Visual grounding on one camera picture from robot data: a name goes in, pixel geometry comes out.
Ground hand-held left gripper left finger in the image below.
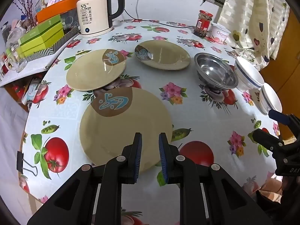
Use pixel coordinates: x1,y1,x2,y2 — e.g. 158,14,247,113
27,132,143,225

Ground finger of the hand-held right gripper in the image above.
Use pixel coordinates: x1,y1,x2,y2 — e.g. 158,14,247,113
248,128,285,155
268,110,300,134

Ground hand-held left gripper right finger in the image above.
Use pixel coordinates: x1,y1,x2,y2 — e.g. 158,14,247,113
159,132,273,225

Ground white bowl with blue stripe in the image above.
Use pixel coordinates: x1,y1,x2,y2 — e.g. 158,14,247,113
234,56,265,92
258,83,283,115

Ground large beige plate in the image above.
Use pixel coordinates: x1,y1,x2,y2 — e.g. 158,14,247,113
79,87,173,172

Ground stainless steel bowl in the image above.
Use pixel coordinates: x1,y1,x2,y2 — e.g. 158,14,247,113
194,53,239,91

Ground small beige plate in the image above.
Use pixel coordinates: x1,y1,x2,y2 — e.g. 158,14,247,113
66,49,126,92
134,40,191,71

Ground wooden cabinet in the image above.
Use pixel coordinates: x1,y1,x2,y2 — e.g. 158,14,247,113
260,12,300,141

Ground floral printed tablecloth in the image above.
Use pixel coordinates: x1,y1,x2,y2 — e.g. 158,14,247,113
17,19,282,225

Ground white yogurt cup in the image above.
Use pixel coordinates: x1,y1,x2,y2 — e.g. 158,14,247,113
210,22,231,44

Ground cream curtain with heart print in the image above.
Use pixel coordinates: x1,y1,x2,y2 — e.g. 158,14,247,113
217,0,291,71

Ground glass jar with red lid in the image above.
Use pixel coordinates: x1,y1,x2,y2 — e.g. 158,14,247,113
193,10,214,38

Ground black binder clip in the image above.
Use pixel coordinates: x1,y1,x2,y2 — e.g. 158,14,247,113
16,151,38,177

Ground white kettle base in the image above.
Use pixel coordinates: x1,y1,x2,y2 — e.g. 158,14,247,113
80,26,114,38

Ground black and white patterned box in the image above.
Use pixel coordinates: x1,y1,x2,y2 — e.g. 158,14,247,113
23,25,80,62

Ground white electric kettle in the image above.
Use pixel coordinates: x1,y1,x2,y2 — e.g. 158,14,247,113
76,0,125,34

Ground clear glass jar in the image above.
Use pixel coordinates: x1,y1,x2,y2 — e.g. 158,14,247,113
5,23,27,73

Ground orange box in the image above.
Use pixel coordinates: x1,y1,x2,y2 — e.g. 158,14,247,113
36,0,79,24

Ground dried flower branches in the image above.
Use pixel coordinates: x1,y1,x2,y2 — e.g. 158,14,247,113
13,0,39,30

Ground black power cable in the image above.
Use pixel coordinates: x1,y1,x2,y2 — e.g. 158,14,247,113
124,8,196,29

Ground white cable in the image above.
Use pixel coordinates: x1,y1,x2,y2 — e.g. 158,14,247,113
134,0,141,20

